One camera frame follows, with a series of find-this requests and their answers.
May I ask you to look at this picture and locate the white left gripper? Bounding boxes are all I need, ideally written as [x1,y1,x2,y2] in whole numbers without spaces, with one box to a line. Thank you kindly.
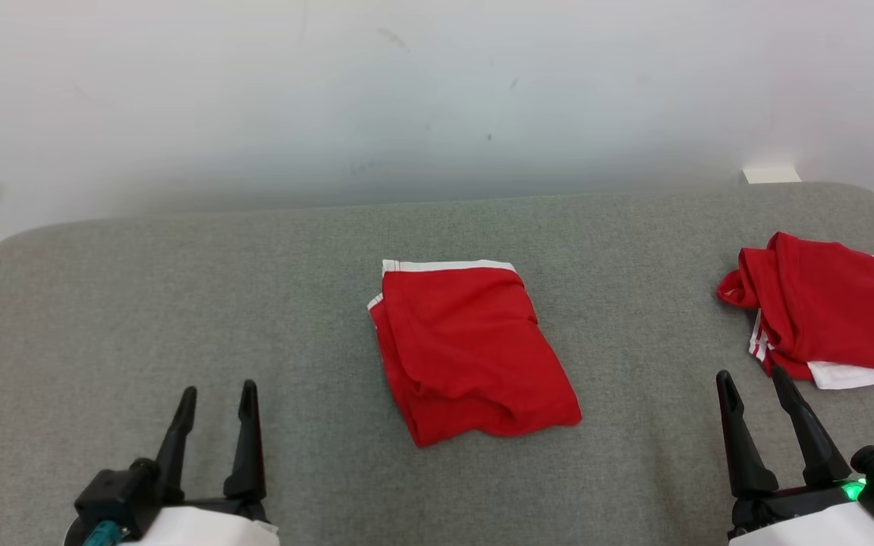
[122,379,282,546]

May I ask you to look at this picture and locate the red shorts white trim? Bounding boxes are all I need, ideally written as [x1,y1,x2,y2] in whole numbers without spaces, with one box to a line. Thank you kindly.
[366,259,583,448]

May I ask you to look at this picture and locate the red basketball jersey white sleeves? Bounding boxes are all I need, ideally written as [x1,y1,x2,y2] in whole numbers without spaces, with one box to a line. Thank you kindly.
[716,231,874,391]

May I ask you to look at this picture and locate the teal left camera connector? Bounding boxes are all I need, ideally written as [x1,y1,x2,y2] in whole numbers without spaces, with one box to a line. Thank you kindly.
[80,519,123,546]

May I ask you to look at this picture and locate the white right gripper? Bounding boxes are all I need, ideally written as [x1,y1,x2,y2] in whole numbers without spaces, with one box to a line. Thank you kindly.
[715,366,874,546]

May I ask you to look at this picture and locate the white wall plate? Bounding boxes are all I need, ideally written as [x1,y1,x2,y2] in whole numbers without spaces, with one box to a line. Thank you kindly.
[742,165,803,185]

